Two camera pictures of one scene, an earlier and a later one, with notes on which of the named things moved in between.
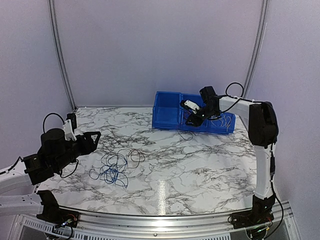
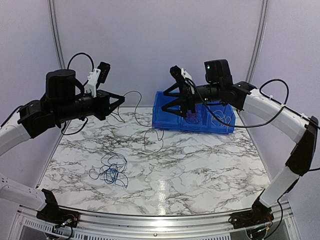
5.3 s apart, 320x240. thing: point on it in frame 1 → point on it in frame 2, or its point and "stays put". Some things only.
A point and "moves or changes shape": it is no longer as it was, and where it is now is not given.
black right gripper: (196, 122) → (186, 98)
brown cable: (134, 157) → (159, 132)
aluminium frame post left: (58, 42) stays put
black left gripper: (91, 146) → (104, 107)
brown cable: (185, 138) moves or changes shape
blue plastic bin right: (225, 124) stays put
